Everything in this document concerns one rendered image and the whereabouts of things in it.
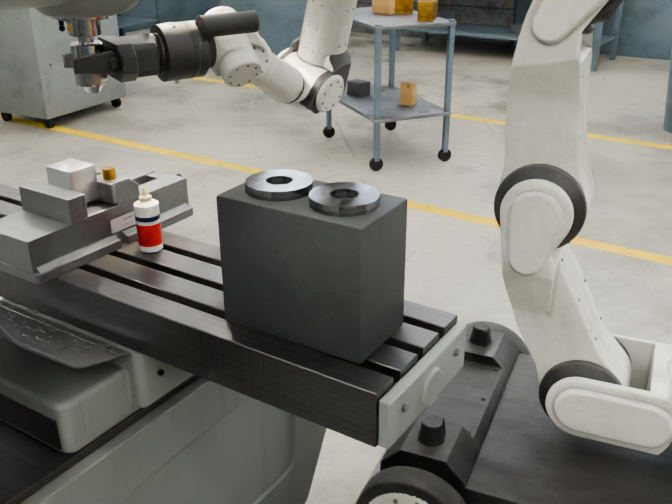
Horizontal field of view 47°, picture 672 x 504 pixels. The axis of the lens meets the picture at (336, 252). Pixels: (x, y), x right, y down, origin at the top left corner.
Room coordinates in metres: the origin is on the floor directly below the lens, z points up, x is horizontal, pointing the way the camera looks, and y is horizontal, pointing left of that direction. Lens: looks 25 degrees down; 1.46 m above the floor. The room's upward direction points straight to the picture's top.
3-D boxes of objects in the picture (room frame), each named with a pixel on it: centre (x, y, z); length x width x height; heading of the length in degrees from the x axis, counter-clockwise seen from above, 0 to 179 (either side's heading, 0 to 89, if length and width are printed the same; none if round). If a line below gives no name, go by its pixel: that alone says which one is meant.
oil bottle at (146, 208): (1.18, 0.31, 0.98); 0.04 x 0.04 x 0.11
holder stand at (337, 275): (0.93, 0.03, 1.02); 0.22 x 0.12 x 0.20; 58
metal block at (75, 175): (1.21, 0.44, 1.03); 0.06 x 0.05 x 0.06; 57
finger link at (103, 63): (1.14, 0.35, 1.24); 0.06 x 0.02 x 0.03; 122
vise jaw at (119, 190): (1.25, 0.41, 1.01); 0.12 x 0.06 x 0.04; 57
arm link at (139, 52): (1.21, 0.29, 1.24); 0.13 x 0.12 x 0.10; 32
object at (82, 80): (1.16, 0.37, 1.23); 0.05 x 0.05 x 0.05
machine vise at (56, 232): (1.23, 0.42, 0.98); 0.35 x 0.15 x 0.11; 147
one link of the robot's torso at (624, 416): (1.12, -0.49, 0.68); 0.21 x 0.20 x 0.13; 66
